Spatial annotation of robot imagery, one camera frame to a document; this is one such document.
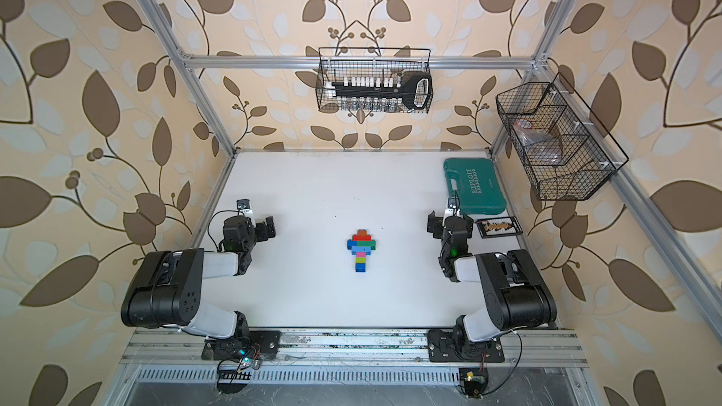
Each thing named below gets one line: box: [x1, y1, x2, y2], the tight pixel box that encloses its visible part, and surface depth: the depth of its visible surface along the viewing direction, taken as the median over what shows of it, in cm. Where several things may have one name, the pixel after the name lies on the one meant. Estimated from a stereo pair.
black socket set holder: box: [324, 72, 434, 111], surface depth 86 cm
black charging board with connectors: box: [474, 216, 524, 239], surface depth 98 cm
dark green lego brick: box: [357, 239, 377, 251], surface depth 93 cm
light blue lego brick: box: [351, 246, 372, 255], surface depth 92 cm
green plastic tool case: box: [443, 157, 507, 216], surface depth 106 cm
